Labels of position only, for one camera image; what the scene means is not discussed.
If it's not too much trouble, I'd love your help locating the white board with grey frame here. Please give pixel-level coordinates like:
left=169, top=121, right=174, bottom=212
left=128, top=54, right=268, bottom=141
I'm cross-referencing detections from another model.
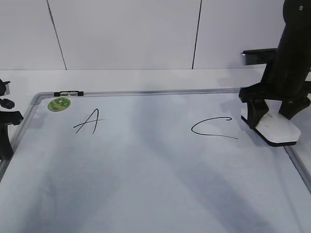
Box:
left=0, top=90, right=311, bottom=233

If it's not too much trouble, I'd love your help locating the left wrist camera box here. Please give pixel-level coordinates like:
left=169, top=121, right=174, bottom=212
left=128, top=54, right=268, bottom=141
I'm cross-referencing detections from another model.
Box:
left=0, top=80, right=10, bottom=96

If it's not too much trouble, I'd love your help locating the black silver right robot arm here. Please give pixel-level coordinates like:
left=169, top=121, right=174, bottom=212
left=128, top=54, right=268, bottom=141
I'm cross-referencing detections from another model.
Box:
left=239, top=0, right=311, bottom=129

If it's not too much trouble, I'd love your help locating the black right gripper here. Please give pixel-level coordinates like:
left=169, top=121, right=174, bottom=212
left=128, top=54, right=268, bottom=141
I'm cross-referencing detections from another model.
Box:
left=239, top=38, right=311, bottom=128

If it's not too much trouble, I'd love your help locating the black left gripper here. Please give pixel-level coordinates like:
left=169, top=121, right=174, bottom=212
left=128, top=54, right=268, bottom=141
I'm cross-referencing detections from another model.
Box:
left=0, top=99, right=24, bottom=159

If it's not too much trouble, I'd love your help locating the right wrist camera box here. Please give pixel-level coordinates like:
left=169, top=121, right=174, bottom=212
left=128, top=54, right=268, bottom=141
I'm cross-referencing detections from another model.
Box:
left=241, top=48, right=277, bottom=66

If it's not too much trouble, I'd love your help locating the round green magnet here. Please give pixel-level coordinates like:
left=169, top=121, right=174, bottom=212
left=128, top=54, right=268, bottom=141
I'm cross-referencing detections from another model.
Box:
left=48, top=98, right=71, bottom=112

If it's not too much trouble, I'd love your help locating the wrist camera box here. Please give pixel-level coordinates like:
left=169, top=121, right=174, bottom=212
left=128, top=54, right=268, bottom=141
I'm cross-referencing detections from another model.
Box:
left=0, top=80, right=10, bottom=96
left=241, top=48, right=277, bottom=66

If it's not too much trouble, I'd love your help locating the white whiteboard eraser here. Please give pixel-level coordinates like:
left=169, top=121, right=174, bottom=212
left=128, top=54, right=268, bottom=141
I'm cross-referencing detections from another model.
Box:
left=252, top=109, right=301, bottom=147

